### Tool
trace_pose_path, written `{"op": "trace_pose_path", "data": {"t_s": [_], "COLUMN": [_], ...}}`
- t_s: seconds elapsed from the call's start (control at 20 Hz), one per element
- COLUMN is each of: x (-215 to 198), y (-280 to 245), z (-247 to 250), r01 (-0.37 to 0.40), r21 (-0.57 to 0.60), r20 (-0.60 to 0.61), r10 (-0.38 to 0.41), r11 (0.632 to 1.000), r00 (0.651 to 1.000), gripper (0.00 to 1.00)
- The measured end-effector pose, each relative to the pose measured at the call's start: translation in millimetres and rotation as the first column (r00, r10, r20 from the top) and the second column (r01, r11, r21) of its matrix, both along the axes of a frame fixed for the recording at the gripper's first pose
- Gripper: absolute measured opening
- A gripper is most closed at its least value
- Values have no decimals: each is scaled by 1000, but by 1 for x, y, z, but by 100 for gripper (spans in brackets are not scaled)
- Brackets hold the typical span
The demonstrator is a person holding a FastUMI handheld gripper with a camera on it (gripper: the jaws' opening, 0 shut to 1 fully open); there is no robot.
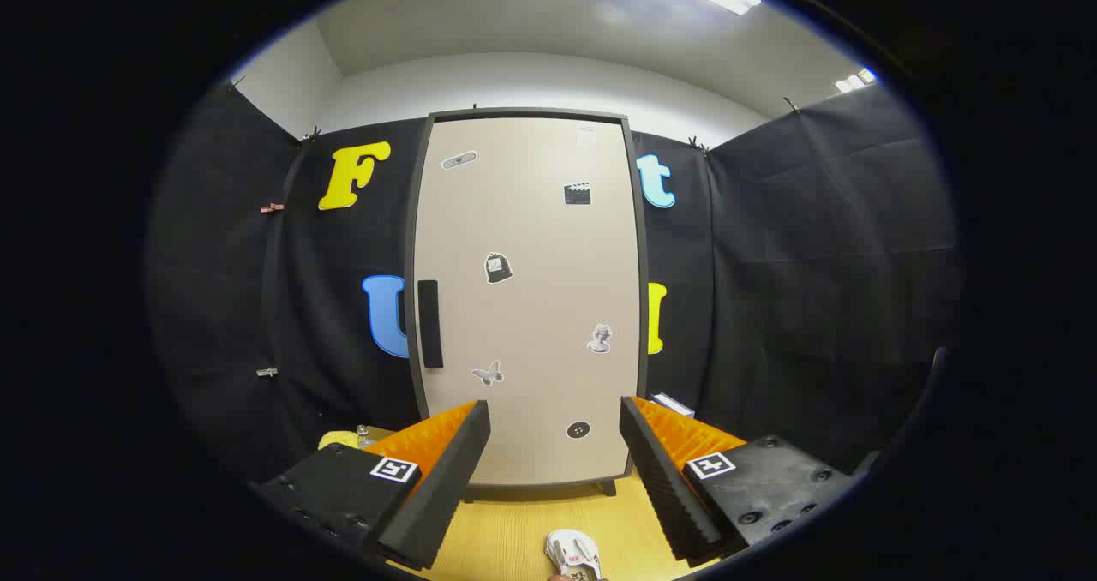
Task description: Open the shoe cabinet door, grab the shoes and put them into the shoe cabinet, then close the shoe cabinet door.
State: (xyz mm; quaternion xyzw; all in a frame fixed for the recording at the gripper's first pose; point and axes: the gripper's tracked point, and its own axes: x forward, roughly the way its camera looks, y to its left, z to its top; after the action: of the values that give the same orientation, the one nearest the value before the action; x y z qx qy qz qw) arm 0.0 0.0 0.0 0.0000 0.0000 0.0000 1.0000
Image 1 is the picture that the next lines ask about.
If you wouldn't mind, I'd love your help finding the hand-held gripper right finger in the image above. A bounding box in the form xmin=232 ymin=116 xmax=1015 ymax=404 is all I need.
xmin=618 ymin=396 xmax=854 ymax=566

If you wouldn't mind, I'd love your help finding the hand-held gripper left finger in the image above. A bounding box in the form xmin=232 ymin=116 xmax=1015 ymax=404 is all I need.
xmin=253 ymin=400 xmax=492 ymax=571

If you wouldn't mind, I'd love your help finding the white shoe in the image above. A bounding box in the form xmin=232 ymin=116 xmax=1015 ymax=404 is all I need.
xmin=545 ymin=529 xmax=606 ymax=581

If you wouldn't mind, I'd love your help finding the grey shoe cabinet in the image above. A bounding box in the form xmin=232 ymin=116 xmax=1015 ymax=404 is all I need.
xmin=403 ymin=107 xmax=650 ymax=498

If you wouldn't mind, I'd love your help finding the black backdrop cloth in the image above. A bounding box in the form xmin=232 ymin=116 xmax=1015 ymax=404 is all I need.
xmin=146 ymin=80 xmax=965 ymax=488

